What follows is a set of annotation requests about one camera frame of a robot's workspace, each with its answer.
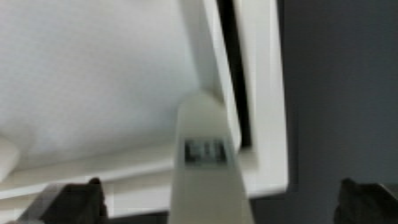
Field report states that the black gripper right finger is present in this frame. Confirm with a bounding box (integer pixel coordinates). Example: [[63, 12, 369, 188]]
[[337, 178, 398, 224]]

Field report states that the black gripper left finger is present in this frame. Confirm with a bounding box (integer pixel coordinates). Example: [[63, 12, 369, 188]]
[[20, 178, 109, 224]]

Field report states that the white desk leg with tag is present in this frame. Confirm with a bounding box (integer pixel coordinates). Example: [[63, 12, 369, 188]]
[[168, 92, 255, 224]]

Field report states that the white desk top tray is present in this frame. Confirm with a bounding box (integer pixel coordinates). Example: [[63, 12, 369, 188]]
[[0, 0, 237, 200]]

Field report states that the white U-shaped fence wall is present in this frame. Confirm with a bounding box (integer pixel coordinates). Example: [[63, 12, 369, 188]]
[[106, 0, 289, 218]]

